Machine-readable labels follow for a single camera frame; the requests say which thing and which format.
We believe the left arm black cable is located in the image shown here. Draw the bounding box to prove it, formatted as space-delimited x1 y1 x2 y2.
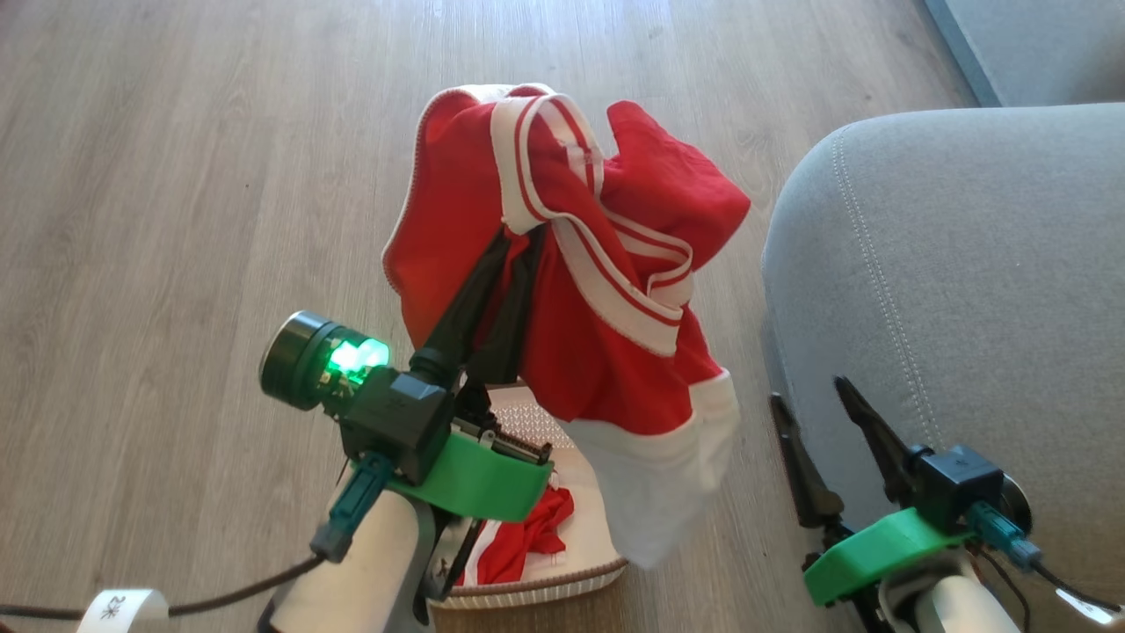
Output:
0 554 328 621

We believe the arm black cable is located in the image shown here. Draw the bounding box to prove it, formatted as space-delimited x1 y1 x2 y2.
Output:
0 554 328 621
974 545 1125 633

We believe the red sweater with white cuffs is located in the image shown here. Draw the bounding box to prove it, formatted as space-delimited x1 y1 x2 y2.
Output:
382 84 752 571

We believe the grey fabric sofa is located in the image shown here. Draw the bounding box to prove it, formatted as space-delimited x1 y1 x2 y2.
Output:
760 104 1125 633

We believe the cable white label tag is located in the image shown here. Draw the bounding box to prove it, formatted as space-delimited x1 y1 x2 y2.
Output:
1055 586 1101 628
76 587 170 633

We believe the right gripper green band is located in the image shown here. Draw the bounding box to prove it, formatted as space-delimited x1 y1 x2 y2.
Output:
770 375 981 632

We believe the arm teal cable connector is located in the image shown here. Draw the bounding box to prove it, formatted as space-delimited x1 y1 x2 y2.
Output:
965 501 1045 571
309 453 395 564

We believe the right cable white label tag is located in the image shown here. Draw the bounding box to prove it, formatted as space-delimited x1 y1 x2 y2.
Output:
1055 586 1101 628

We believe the red white garment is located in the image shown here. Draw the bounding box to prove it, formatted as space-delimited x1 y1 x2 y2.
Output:
455 485 577 588

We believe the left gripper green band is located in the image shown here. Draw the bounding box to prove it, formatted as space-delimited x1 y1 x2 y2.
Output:
387 226 555 600

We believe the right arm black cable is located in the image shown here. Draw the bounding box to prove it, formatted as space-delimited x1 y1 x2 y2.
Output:
974 545 1125 633

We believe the left cable white label tag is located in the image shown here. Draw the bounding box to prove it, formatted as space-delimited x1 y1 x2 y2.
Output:
76 587 170 633

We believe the left arm teal cable connector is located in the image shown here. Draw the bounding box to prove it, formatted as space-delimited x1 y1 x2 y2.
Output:
309 453 395 564

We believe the white laundry basket brown rim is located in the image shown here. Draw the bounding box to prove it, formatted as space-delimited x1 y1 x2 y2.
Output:
429 384 630 611

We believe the right arm teal cable connector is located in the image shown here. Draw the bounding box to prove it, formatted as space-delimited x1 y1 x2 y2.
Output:
965 501 1045 571

